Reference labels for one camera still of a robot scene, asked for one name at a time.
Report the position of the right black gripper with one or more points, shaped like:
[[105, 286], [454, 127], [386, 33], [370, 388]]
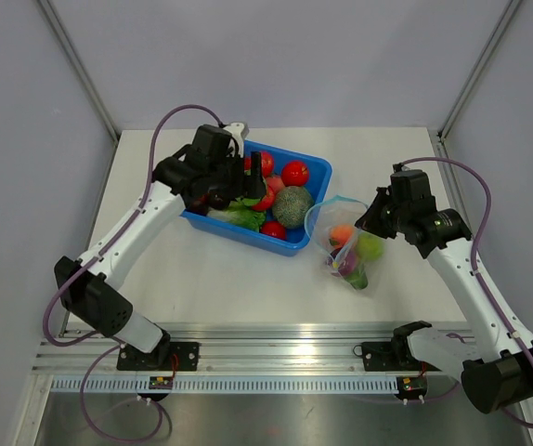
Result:
[[370, 220]]

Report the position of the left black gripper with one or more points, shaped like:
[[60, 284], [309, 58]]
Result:
[[245, 185]]

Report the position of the green apple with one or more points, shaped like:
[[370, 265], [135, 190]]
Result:
[[369, 247]]

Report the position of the orange peach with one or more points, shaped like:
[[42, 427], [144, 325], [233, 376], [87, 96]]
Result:
[[339, 235]]

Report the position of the clear zip top bag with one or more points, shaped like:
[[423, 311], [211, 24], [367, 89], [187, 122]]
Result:
[[338, 210]]

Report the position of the purple onion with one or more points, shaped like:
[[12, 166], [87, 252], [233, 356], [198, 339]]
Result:
[[346, 264]]

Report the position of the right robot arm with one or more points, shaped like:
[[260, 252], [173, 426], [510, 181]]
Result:
[[497, 369]]

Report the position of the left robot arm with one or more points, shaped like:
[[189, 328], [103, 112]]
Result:
[[89, 286]]

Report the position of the red tomato centre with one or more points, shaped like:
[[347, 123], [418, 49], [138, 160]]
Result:
[[266, 202]]

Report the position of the green lettuce leaf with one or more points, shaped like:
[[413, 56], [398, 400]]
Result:
[[239, 212]]

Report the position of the red apple back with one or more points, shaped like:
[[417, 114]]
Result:
[[267, 163]]

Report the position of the red tomato right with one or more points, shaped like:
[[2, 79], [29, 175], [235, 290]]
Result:
[[295, 173]]

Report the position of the netted cantaloupe melon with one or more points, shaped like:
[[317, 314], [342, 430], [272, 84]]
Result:
[[291, 205]]

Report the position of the small red tomato front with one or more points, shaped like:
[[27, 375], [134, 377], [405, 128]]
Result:
[[274, 229]]

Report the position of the dark red apple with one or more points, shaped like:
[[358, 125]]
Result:
[[208, 202]]

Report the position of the blue plastic bin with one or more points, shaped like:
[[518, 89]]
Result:
[[320, 173]]

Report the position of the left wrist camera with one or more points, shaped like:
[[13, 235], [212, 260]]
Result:
[[238, 131]]

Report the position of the right aluminium frame post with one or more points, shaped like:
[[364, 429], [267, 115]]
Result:
[[475, 75]]

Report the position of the aluminium frame post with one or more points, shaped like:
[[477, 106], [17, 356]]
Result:
[[68, 48], [475, 75]]

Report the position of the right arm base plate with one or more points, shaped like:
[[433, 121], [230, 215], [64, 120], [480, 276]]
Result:
[[378, 356]]

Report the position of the aluminium mounting rail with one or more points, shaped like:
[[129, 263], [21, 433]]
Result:
[[242, 349]]

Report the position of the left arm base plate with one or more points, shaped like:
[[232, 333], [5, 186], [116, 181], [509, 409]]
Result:
[[180, 356]]

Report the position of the left aluminium frame post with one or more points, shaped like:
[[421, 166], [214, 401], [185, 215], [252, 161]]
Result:
[[68, 48]]

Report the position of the white slotted cable duct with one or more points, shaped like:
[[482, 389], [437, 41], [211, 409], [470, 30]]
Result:
[[189, 384]]

